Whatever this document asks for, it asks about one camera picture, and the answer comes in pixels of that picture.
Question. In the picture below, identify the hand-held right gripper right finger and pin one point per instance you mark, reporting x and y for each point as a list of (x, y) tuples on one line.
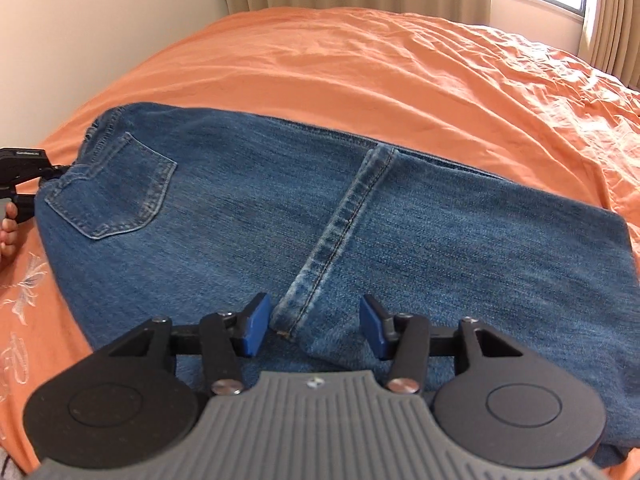
[(372, 327)]

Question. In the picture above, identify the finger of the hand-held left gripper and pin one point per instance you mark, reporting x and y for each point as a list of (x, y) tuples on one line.
[(56, 172)]

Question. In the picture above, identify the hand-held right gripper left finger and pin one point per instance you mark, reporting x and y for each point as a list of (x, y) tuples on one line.
[(255, 327)]

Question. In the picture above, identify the blue denim pants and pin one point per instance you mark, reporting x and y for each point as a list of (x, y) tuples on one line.
[(350, 240)]

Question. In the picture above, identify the person's left hand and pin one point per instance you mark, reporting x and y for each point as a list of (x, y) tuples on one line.
[(6, 235)]

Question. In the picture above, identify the orange bed sheet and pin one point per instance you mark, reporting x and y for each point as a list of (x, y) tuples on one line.
[(375, 80)]

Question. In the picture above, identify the grey patterned clothing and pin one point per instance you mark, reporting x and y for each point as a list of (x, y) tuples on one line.
[(7, 467)]

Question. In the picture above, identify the narrow beige curtain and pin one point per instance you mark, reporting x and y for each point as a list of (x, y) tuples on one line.
[(612, 20)]

